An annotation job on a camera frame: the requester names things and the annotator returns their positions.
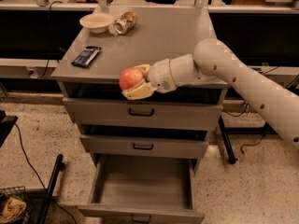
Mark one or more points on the black drawer handle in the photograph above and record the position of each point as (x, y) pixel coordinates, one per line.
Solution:
(132, 112)
(142, 147)
(140, 219)

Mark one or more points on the black middle drawer handle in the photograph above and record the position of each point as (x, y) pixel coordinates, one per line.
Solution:
(142, 147)

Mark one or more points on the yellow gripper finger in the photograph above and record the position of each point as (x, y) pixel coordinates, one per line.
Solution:
(140, 91)
(141, 71)

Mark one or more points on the grey drawer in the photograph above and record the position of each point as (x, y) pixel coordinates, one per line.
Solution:
(185, 108)
(168, 143)
(143, 186)

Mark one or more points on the grey bottom drawer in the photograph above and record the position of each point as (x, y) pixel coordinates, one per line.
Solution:
(143, 186)

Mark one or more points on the grey top drawer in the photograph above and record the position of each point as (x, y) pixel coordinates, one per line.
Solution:
(185, 108)

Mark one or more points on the silver drink can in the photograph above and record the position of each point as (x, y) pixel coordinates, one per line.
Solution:
(125, 22)

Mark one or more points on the dark blue snack bar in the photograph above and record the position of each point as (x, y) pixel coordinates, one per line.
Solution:
(85, 58)

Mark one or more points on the cream bowl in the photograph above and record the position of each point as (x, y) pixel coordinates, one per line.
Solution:
(97, 23)

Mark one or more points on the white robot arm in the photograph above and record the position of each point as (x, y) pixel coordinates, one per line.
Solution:
(212, 58)

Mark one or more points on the black top drawer handle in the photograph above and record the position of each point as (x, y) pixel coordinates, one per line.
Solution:
(132, 112)

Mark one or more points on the red apple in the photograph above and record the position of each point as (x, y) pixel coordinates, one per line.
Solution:
(130, 77)

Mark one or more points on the wire basket with bags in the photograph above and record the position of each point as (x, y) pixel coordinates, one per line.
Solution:
(14, 206)

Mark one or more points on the grey middle drawer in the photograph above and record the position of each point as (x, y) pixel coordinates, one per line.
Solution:
(168, 143)

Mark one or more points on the black pole left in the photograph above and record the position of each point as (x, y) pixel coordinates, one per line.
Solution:
(58, 166)

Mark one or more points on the black table leg right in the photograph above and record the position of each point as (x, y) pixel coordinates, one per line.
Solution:
(231, 156)

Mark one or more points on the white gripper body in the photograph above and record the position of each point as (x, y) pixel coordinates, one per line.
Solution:
(160, 75)

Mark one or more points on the grey drawer cabinet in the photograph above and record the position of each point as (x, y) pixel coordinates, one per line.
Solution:
(161, 33)

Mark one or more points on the black bottom drawer handle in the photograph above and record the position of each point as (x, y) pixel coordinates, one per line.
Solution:
(140, 219)

